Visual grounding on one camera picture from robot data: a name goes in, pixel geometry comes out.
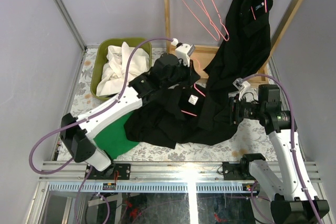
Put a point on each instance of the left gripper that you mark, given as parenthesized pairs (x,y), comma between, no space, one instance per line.
(184,72)

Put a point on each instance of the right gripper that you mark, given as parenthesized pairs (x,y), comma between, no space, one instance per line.
(234,105)

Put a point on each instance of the pink hanger of black shirt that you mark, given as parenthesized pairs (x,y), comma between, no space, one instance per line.
(192,99)

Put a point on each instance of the white shirt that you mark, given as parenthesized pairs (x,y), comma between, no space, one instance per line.
(121,67)

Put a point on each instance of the pink hanger of white shirt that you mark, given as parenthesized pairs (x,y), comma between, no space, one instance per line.
(220,34)

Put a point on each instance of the pink wire hanger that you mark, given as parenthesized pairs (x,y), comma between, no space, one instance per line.
(202,16)

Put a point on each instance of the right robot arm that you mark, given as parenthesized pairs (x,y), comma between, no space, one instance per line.
(283,142)

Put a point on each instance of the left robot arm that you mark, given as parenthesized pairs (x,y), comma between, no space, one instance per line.
(78,133)

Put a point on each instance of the wooden clothes rack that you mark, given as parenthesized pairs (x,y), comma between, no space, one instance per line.
(204,54)

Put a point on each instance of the olive green plastic basket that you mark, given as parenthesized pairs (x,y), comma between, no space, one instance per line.
(101,60)

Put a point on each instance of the green cloth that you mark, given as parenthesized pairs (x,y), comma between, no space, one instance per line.
(113,139)

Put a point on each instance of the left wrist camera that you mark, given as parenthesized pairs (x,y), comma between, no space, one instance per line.
(183,51)

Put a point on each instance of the aluminium rail frame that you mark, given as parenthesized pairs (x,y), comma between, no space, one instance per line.
(148,177)

